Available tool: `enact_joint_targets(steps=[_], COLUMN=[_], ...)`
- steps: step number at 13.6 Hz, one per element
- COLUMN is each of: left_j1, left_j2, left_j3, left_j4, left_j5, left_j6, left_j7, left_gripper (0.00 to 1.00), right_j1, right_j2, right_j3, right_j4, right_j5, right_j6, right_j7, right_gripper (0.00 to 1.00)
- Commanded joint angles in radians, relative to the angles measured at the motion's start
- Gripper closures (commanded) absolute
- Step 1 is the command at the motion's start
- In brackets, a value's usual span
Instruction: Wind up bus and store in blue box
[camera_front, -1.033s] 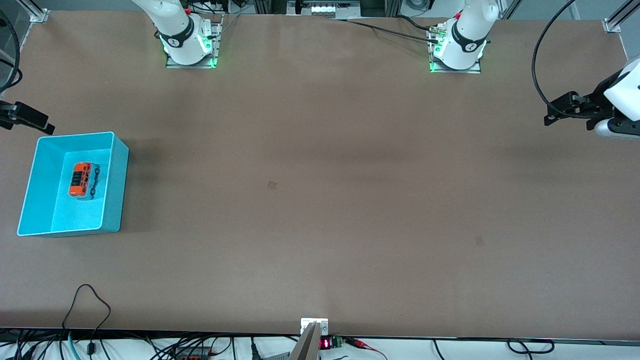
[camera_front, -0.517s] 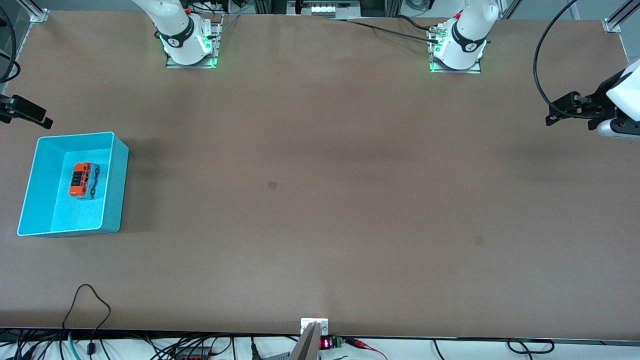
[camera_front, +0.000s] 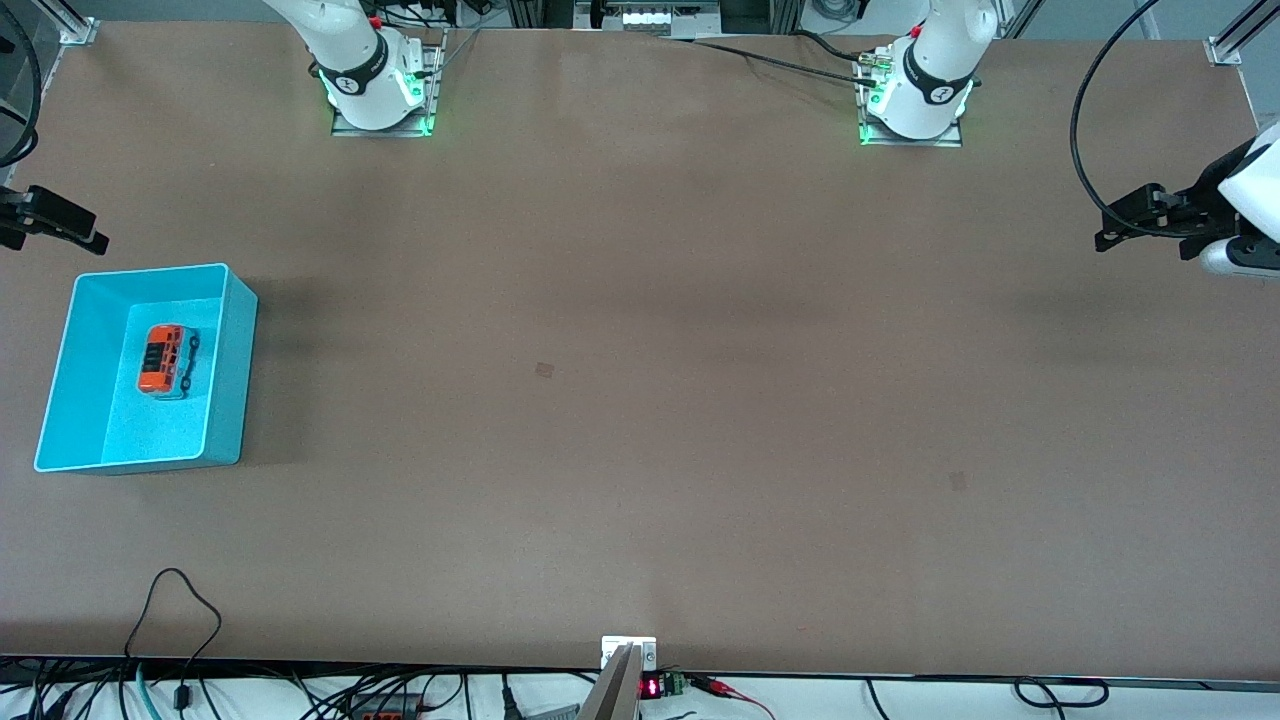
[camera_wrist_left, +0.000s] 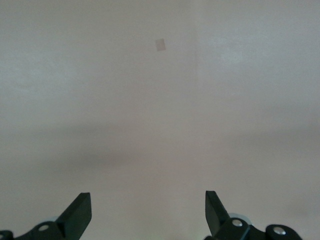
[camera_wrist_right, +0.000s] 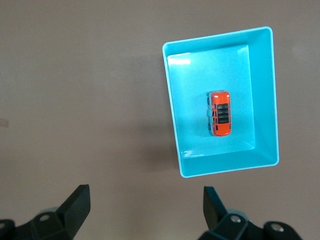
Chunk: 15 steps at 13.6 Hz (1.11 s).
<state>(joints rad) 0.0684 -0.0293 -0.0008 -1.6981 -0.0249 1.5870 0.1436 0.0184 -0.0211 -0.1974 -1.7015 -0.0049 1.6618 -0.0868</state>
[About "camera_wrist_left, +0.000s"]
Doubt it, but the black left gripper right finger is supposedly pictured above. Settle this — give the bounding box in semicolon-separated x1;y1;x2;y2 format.
203;191;303;240

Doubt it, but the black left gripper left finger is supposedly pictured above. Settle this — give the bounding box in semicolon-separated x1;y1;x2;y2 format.
0;192;92;240

